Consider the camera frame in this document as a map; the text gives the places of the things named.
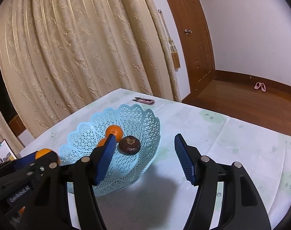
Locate yellow-orange citrus fruit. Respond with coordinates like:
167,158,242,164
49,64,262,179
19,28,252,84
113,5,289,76
35,149,60,166

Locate large rough orange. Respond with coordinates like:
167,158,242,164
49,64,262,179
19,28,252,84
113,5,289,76
97,138,107,147

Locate small mandarin with stem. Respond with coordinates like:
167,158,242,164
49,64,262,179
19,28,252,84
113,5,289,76
105,125,124,142

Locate photo collage card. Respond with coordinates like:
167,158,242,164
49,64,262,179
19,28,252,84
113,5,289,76
0,139,17,164

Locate beige curtain left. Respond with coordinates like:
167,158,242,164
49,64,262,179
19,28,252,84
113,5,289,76
0,111,24,155

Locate beige curtain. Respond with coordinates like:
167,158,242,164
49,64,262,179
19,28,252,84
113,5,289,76
0,0,181,137
0,111,24,155

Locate white printed tablecloth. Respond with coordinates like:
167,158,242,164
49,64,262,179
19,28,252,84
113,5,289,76
20,89,291,229

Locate pink slippers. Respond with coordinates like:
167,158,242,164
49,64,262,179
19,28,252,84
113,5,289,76
254,82,266,92

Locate pink thread snips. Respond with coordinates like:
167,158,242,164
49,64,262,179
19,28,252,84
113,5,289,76
133,97,155,105

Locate beige curtain right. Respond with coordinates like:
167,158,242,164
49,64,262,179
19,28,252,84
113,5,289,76
0,0,181,137

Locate curtain tassel tieback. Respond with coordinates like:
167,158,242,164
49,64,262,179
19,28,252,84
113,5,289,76
158,9,180,71

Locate wooden door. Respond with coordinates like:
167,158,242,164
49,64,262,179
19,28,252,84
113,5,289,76
167,0,215,102

